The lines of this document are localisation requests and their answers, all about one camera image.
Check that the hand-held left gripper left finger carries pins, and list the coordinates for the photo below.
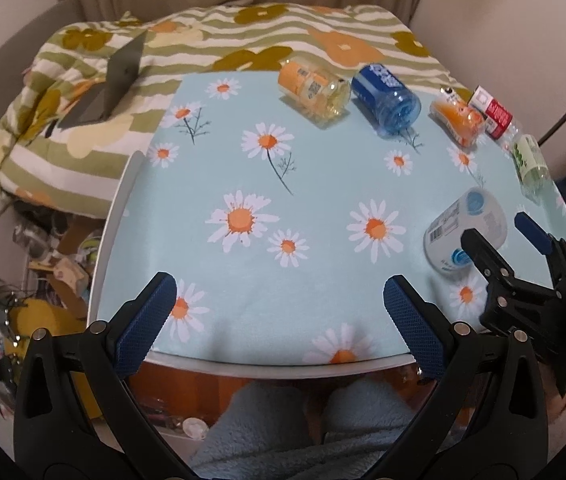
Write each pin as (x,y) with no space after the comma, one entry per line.
(145,325)

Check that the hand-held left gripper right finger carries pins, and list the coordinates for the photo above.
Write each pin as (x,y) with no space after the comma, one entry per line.
(413,327)

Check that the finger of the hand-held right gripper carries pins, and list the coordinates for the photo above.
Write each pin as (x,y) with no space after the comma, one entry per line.
(483,256)
(533,234)

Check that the white bottle blue cap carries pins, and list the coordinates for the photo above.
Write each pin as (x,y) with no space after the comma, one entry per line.
(458,220)

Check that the clear cup with green label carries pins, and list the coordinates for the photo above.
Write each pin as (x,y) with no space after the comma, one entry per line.
(530,160)

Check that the red and white cup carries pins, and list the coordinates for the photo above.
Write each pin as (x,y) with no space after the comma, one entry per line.
(495,112)

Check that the orange cartoon cup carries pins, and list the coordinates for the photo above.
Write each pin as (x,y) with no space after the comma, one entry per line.
(458,117)

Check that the blue plastic cup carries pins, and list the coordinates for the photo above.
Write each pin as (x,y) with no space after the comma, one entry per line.
(383,92)

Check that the clear cup with orange label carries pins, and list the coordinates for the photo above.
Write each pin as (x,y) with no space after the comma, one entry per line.
(313,85)

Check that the small white cap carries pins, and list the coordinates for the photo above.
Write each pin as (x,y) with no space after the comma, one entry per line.
(195,428)

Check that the yellow object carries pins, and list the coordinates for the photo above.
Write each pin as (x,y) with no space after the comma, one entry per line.
(23,317)

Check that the light blue daisy tablecloth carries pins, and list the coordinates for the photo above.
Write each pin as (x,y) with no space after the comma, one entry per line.
(313,200)

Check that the light blue fleece pants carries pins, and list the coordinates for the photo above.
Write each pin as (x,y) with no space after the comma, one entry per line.
(273,440)

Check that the grey laptop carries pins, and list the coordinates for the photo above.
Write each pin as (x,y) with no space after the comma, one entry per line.
(123,70)

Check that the green striped floral blanket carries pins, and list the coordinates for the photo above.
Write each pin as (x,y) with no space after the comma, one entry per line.
(213,42)

